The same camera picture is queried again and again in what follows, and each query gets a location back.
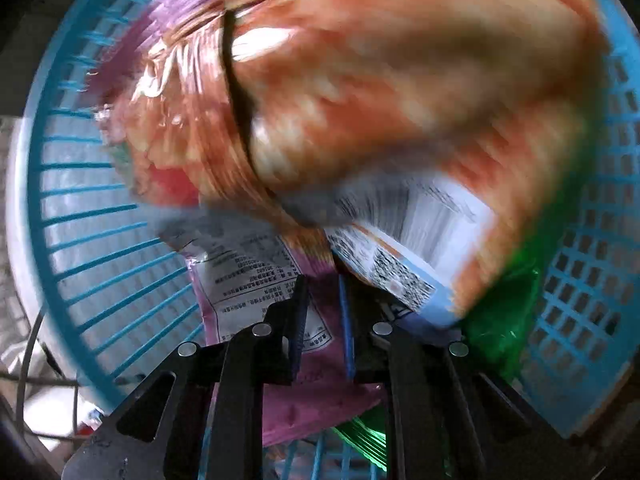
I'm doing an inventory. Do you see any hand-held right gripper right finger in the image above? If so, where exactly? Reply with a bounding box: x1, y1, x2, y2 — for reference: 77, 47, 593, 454
337, 274, 576, 480

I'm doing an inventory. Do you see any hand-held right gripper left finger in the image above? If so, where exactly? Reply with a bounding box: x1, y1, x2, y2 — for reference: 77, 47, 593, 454
62, 274, 311, 480

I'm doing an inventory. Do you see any pink snack wrapper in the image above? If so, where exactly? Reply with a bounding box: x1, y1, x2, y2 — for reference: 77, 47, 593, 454
185, 230, 386, 448

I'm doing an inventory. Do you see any green potato chip bag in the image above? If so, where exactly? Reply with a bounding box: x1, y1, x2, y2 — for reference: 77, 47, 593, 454
335, 245, 543, 471

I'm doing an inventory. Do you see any orange red snack bag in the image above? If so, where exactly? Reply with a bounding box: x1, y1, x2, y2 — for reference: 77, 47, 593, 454
95, 0, 608, 321

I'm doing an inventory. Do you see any grey cable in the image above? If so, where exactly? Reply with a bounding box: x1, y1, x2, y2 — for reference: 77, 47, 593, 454
12, 305, 81, 441

